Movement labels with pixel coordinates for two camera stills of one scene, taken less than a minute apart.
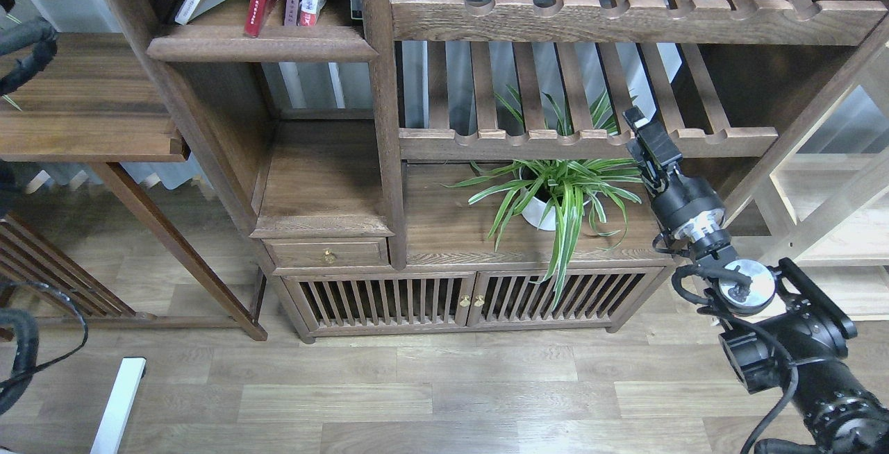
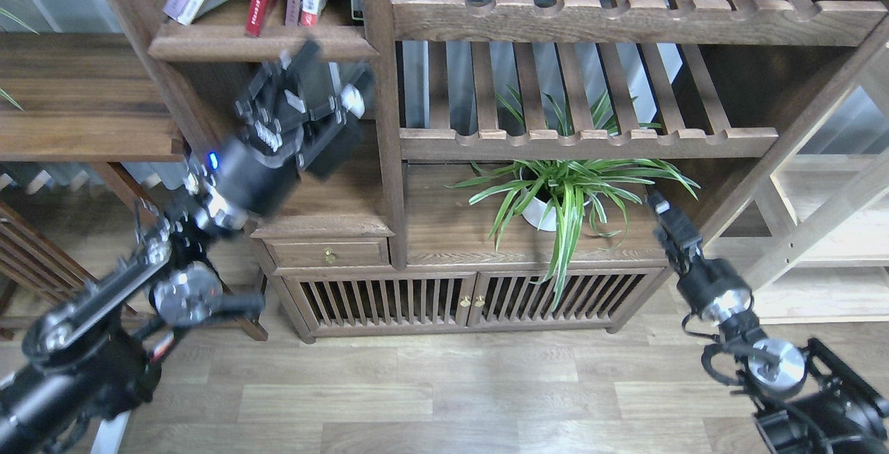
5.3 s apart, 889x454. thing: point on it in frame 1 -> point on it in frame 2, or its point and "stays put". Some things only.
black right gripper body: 689,207 -> 701,280
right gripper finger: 635,119 -> 660,203
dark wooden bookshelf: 437,143 stays put
